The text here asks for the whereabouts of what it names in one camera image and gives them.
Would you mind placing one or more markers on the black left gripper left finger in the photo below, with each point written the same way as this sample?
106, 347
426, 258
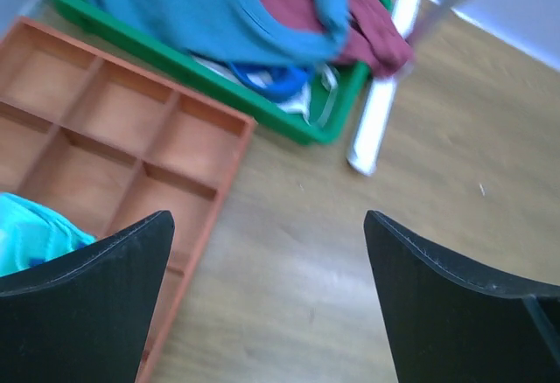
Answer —
85, 316

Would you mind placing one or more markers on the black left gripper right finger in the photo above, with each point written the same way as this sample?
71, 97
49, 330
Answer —
450, 318

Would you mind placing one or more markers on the blue tank top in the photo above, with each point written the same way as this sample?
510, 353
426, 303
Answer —
241, 31

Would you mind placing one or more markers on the turquoise glove cloth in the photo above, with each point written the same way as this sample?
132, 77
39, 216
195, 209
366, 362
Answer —
32, 234

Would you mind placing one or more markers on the orange compartment tray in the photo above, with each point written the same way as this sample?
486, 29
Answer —
106, 143

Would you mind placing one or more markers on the royal blue white garment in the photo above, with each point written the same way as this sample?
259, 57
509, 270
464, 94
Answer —
289, 88

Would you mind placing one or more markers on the maroon garment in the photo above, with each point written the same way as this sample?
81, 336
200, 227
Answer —
373, 37

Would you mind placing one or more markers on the green plastic bin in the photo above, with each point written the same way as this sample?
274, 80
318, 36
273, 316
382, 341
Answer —
188, 72

